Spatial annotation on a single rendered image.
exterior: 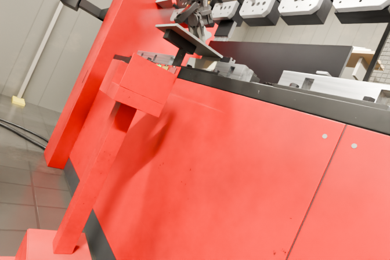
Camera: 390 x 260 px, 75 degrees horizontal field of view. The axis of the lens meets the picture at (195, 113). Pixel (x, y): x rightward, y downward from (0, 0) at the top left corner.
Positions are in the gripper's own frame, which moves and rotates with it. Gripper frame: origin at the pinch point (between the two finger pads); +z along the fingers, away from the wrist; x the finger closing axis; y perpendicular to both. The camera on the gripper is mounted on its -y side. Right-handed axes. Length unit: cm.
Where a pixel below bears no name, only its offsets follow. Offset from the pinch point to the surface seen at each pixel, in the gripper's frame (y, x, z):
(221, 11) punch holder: 16.3, 0.6, -12.1
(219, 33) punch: 12.8, 0.2, -2.6
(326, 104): -14, -68, 7
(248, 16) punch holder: 15.0, -16.9, -9.2
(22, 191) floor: -89, 46, 56
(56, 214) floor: -79, 27, 65
